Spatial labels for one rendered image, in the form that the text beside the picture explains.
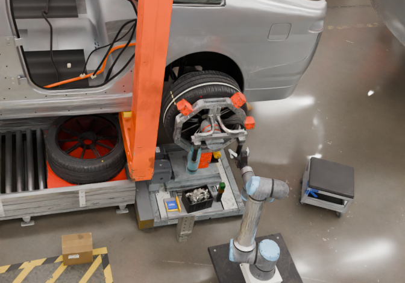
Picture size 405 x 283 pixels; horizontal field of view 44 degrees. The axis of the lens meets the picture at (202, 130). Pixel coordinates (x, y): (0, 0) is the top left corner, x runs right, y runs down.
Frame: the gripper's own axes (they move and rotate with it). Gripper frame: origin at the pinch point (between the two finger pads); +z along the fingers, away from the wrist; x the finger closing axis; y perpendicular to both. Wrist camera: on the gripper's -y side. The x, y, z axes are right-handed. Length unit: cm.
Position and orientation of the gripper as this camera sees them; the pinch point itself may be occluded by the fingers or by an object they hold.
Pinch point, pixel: (238, 147)
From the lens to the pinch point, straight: 377.2
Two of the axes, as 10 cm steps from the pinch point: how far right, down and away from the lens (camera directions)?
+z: -2.5, -7.2, 6.4
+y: -1.4, 6.8, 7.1
